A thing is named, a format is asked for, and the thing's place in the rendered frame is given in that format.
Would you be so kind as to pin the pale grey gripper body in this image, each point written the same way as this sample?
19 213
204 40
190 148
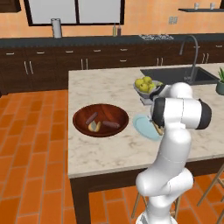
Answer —
145 101

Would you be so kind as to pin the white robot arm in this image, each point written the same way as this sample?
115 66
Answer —
175 140

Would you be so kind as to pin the grey fruit bowl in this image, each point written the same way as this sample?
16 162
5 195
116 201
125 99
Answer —
139 92

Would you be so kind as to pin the light blue plate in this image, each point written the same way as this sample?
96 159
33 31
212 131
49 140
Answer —
143 125

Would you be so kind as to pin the tan hot dog bun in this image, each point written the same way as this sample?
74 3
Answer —
94 127
157 128

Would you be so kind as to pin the dark wooden bowl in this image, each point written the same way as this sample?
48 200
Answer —
113 112

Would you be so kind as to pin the brown sausage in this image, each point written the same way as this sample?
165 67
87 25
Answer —
111 124
91 118

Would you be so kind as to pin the yellow fruit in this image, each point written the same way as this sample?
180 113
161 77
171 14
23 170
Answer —
152 87
143 87
147 79
139 82

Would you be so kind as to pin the dark sink basin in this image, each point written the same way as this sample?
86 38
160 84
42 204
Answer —
172 74

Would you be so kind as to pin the hob with grates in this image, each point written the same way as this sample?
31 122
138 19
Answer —
156 37

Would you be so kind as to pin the grey curved tap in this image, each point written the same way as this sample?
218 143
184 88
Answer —
194 58

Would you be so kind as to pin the dark red bottle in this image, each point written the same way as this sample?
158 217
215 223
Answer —
119 30

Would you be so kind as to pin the green plant in pot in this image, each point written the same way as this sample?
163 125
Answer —
220 83

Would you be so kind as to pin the olive bottle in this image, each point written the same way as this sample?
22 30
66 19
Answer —
114 30

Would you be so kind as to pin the dark brown cupboard run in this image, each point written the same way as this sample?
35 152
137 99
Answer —
58 64

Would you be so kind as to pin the white cup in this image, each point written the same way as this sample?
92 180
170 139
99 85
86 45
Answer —
196 5
212 5

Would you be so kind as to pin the dark framed window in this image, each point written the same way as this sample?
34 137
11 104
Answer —
75 11

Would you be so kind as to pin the white paper towel roll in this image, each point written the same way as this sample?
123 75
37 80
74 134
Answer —
56 27

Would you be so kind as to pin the dark brown island base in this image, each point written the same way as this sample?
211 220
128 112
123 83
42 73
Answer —
80 198

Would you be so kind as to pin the grey wall outlet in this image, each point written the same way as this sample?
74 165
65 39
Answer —
172 20

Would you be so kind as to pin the dark wall shelf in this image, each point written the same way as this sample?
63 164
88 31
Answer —
201 10

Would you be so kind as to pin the dark wall cupboard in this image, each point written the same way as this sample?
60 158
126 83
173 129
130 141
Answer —
8 5

